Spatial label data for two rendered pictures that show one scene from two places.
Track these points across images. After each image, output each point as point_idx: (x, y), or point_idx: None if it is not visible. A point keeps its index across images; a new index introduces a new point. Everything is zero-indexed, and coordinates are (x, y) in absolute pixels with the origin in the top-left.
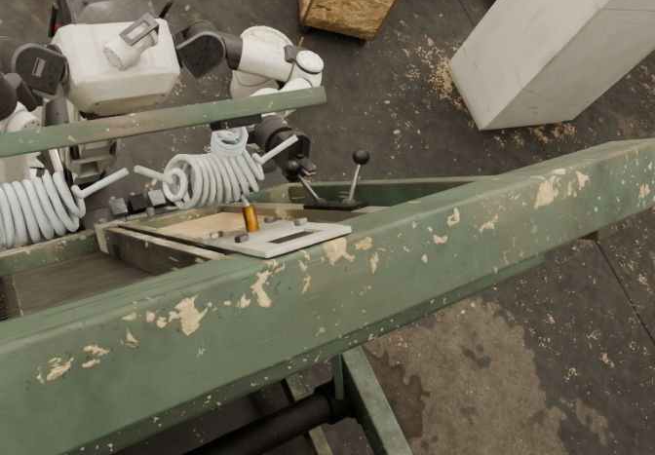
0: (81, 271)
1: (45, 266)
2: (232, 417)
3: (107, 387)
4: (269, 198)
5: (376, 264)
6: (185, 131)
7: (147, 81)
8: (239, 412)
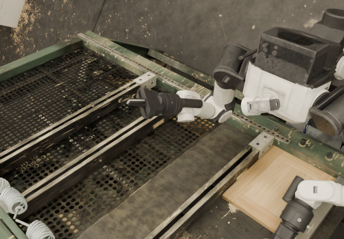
0: (211, 164)
1: (232, 131)
2: (336, 229)
3: None
4: None
5: None
6: None
7: (279, 115)
8: (342, 231)
